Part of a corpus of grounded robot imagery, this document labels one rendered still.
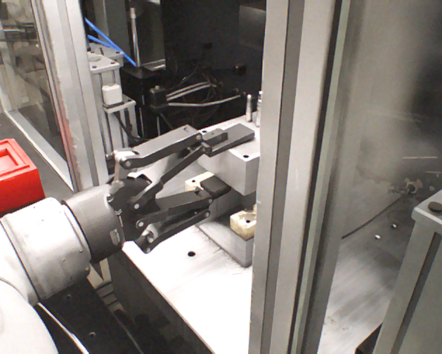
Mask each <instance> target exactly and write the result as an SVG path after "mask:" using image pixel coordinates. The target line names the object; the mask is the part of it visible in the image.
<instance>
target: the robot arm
mask: <svg viewBox="0 0 442 354"><path fill-rule="evenodd" d="M252 137H255V131H254V130H251V129H250V128H248V127H246V126H244V125H242V124H236V125H234V126H232V127H230V128H227V129H225V130H223V129H214V130H212V131H210V132H208V133H205V134H202V133H200V132H199V131H197V130H196V129H194V128H193V127H191V126H189V125H185V126H182V127H180V128H178V129H175V130H173V131H170V132H169V133H165V134H163V135H161V136H158V137H156V138H153V140H151V141H148V142H146V143H143V144H141V145H139V146H136V147H134V148H128V149H120V150H115V151H114V152H113V153H112V158H113V159H114V160H115V161H116V166H115V175H114V176H112V177H111V178H109V179H108V180H107V181H106V182H105V183H104V184H102V185H99V186H93V187H89V188H87V189H84V190H81V191H79V192H76V193H74V194H73V195H71V196H69V197H67V198H65V199H62V201H61V203H62V206H61V205H60V204H59V202H58V201H57V200H54V199H53V198H48V199H45V200H43V201H40V202H38V203H36V204H33V205H32V206H29V207H27V208H24V209H22V210H19V211H17V212H14V213H12V214H7V215H5V216H4V217H3V218H0V221H1V223H0V354H58V351H57V349H56V345H55V344H54V342H53V339H52V337H51V335H50V334H49V333H48V331H47V329H46V327H45V326H44V323H43V322H42V321H41V318H40V317H39V315H38V314H37V312H36V311H35V309H33V306H35V305H37V304H38V303H40V302H41V301H43V300H45V299H49V298H51V297H52V295H54V294H56V293H58V292H59V291H61V290H63V289H65V288H67V287H69V286H71V285H73V284H75V283H76V282H78V281H79V280H81V279H83V278H84V277H86V276H88V275H89V274H90V272H91V268H90V264H89V261H90V262H91V263H92V264H94V265H95V264H97V263H98V262H100V261H103V260H105V259H106V258H108V257H110V256H112V255H114V254H116V253H117V252H119V251H120V250H122V249H123V247H124V243H125V242H134V243H135V244H136V245H137V247H138V248H139V249H140V250H141V251H142V252H143V253H144V254H149V253H150V252H151V251H153V250H154V249H155V248H156V246H157V245H158V244H160V243H161V242H163V241H165V240H167V239H169V238H171V237H173V236H174V235H177V234H179V233H180V232H182V231H184V230H187V229H189V228H190V227H191V226H192V225H195V224H196V223H199V222H200V221H202V220H204V219H206V218H208V217H209V216H210V213H211V212H210V210H209V205H210V204H211V203H212V202H213V201H214V199H216V198H218V197H221V196H222V195H225V194H227V193H229V192H230V190H231V188H232V187H231V186H229V185H228V184H227V183H225V182H224V181H222V180H221V179H219V178H217V177H216V176H215V175H213V176H211V177H209V178H207V179H205V180H202V181H200V187H201V188H200V187H199V186H197V185H196V187H197V188H195V189H194V190H189V191H185V192H182V193H179V194H176V195H171V196H167V197H162V198H159V199H156V194H158V193H159V192H160V190H162V189H163V187H164V184H165V183H166V182H168V181H170V180H171V179H172V178H173V177H175V176H176V175H178V173H179V172H181V171H182V170H184V169H185V168H187V167H188V166H189V165H191V164H192V163H193V162H194V161H196V160H197V159H199V158H200V156H202V155H203V154H206V155H207V156H208V157H209V158H210V157H213V156H214V155H217V154H218V153H222V152H224V151H226V150H228V149H230V148H232V147H234V146H236V145H239V144H241V143H243V142H245V141H247V140H248V139H250V138H252ZM157 161H158V162H157ZM155 162H157V163H156V164H154V165H153V166H151V167H150V168H147V169H142V170H141V171H139V172H138V173H137V174H136V175H135V176H134V177H131V176H128V175H129V173H131V172H137V171H138V168H141V167H144V166H147V165H149V164H153V163H155ZM147 181H148V182H149V183H151V184H149V183H148V182H147ZM202 188H203V189H202ZM195 212H197V213H196V214H195ZM1 225H2V226H3V227H2V226H1ZM3 228H4V229H3ZM33 287H34V288H33ZM37 294H38V296H39V297H38V296H37ZM39 299H40V300H41V301H40V300H39Z"/></svg>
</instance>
